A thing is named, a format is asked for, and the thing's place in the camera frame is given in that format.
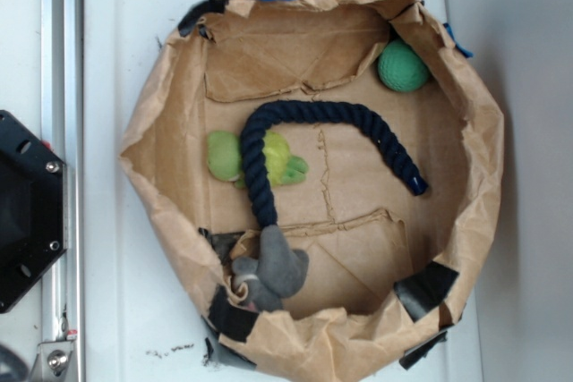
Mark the green plush frog toy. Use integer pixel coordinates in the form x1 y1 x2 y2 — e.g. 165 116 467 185
207 131 309 189

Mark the brown paper bag bin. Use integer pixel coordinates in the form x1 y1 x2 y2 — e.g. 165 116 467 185
120 0 504 381

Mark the grey plush elephant toy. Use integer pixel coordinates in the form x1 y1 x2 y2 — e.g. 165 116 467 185
232 225 310 312

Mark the blue tape right edge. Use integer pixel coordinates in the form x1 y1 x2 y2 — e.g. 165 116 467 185
442 21 475 59

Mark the black tape lower left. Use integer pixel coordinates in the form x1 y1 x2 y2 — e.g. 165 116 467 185
208 285 259 343

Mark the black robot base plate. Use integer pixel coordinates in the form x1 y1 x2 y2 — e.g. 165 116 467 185
0 110 65 314

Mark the black tape lower right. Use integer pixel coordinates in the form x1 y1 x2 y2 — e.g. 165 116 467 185
393 261 459 322

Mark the dark blue twisted rope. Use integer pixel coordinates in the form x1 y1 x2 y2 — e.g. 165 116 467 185
240 100 429 227

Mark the metal corner bracket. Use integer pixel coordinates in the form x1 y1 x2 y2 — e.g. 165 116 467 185
28 340 75 382

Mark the green textured ball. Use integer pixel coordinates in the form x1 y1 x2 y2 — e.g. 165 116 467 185
377 39 431 93

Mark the aluminium frame rail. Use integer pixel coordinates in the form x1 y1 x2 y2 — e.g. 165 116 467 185
40 0 86 381

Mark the black tape upper left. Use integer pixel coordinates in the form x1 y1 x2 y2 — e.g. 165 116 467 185
177 0 229 38

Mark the black tape bottom right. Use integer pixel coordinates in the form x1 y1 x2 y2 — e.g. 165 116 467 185
398 330 448 370

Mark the black tape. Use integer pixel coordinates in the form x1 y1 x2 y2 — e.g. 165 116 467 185
208 285 259 343
393 261 459 322
177 0 229 38
398 330 448 370

